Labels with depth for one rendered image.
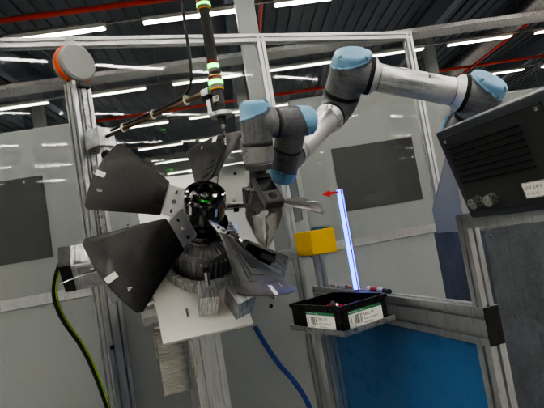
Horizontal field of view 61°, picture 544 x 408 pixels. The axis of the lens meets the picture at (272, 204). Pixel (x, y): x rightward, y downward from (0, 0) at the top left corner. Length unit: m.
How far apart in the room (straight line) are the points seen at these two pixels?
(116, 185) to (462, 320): 1.00
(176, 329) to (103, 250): 0.32
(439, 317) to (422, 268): 1.35
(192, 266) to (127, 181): 0.32
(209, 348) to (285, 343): 0.78
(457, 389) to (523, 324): 0.29
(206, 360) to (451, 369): 0.69
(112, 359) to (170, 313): 0.57
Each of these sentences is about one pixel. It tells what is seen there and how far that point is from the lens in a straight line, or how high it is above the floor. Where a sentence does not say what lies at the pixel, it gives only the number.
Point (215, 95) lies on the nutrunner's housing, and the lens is 1.44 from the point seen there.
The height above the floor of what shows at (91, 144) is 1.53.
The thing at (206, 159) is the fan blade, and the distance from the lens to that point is 1.54.
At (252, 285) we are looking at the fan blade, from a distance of 1.14.
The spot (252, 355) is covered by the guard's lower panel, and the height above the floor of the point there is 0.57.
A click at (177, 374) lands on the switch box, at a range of 1.65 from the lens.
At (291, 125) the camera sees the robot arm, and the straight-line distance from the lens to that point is 1.14.
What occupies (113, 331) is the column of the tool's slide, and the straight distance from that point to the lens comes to 1.92.
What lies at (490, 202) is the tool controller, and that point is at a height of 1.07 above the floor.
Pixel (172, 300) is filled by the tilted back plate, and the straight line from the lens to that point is 1.43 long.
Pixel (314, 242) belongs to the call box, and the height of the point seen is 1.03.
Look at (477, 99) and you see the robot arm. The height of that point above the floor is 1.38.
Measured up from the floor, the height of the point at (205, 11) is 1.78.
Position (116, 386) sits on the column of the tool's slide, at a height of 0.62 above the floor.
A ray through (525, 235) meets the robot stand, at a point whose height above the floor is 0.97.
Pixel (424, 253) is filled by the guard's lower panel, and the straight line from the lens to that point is 2.53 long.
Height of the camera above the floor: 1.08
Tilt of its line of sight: 4 degrees up
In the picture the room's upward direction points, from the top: 9 degrees counter-clockwise
